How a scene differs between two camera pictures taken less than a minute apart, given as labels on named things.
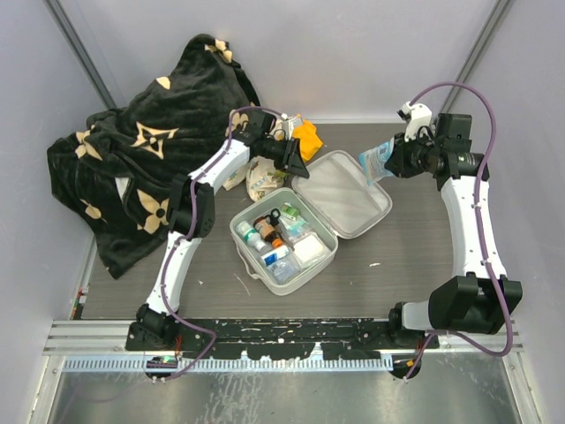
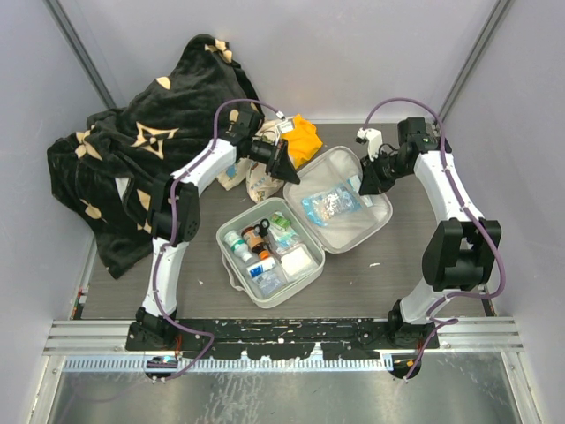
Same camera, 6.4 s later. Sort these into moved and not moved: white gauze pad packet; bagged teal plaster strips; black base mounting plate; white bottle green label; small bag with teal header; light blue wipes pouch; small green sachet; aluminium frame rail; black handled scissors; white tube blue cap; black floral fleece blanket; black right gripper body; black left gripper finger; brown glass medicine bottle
Moved: white bottle green label; white tube blue cap; black handled scissors; brown glass medicine bottle; white gauze pad packet; small green sachet; bagged teal plaster strips; small bag with teal header; light blue wipes pouch; black right gripper body; black left gripper finger
Not moved: aluminium frame rail; black floral fleece blanket; black base mounting plate
